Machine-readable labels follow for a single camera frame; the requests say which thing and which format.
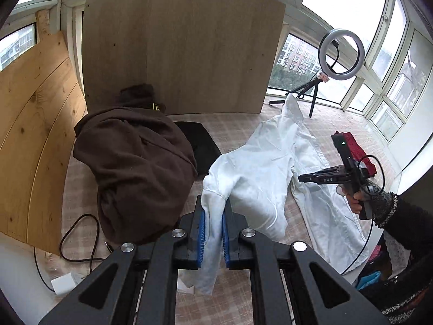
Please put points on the person's right forearm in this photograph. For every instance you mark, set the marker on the person's right forearm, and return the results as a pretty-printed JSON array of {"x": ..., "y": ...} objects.
[{"x": 409, "y": 216}]

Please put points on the light wooden board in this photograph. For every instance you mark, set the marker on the light wooden board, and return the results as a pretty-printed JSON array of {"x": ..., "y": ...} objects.
[{"x": 182, "y": 40}]

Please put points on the person's right hand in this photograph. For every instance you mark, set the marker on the person's right hand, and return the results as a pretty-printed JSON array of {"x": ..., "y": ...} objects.
[{"x": 353, "y": 203}]

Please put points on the pink cloth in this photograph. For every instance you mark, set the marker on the pink cloth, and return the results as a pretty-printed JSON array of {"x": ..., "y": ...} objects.
[{"x": 376, "y": 253}]

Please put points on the blue cloth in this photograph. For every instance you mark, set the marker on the blue cloth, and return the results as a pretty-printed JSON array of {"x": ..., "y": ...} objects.
[{"x": 368, "y": 279}]

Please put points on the white shirt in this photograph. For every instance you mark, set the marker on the white shirt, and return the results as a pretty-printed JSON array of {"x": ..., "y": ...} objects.
[{"x": 257, "y": 176}]

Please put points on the black folded cloth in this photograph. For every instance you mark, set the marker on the black folded cloth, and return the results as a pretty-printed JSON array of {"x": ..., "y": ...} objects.
[{"x": 203, "y": 145}]

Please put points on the pink plaid blanket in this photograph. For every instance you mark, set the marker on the pink plaid blanket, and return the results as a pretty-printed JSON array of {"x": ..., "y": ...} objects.
[{"x": 243, "y": 125}]

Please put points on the pine wood plank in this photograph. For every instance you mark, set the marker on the pine wood plank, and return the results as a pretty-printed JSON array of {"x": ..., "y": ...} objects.
[{"x": 33, "y": 142}]

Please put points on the brown hoodie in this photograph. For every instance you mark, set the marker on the brown hoodie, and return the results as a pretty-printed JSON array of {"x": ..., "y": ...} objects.
[{"x": 135, "y": 169}]

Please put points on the black inline controller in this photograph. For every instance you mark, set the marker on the black inline controller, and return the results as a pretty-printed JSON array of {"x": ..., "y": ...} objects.
[{"x": 277, "y": 102}]

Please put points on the white charger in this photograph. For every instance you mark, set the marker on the white charger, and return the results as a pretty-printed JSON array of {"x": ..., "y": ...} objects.
[{"x": 66, "y": 283}]

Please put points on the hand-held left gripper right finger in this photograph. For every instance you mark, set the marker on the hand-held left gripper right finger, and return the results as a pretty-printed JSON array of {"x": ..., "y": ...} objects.
[{"x": 226, "y": 243}]

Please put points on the black tripod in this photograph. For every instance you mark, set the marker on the black tripod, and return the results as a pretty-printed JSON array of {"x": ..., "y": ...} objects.
[{"x": 314, "y": 98}]

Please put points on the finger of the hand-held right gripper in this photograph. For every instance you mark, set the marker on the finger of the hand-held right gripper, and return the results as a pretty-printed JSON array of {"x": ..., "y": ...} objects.
[
  {"x": 333, "y": 171},
  {"x": 326, "y": 180}
]

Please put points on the white window frame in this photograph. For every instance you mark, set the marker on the white window frame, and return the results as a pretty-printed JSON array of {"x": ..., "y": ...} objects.
[{"x": 292, "y": 13}]

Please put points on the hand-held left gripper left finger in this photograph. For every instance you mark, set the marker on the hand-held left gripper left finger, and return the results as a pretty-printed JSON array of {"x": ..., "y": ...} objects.
[{"x": 201, "y": 240}]

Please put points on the red cloth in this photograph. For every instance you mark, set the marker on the red cloth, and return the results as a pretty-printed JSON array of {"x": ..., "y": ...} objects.
[{"x": 355, "y": 149}]

